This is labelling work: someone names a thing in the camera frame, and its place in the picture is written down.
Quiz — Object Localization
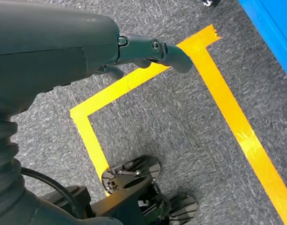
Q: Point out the blue metal shelf rack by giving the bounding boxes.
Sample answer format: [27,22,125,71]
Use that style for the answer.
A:
[239,0,287,84]

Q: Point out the black slotted wheel disc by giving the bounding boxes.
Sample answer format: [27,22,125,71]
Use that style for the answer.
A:
[101,155,162,195]
[168,194,199,225]

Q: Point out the black caster wheel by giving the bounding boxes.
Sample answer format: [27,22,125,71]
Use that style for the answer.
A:
[201,0,221,8]

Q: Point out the yellow tape square outline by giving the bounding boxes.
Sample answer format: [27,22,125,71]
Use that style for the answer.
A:
[70,24,287,225]

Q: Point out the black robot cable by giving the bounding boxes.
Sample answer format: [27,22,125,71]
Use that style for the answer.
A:
[21,167,88,219]

